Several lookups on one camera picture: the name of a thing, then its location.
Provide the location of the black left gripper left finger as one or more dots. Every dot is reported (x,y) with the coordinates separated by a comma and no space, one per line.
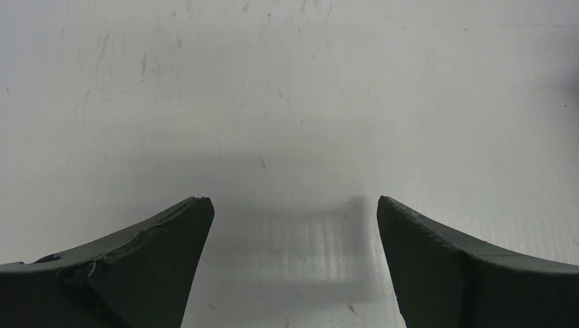
(140,276)

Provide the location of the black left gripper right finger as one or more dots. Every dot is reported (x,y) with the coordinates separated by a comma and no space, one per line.
(445,278)

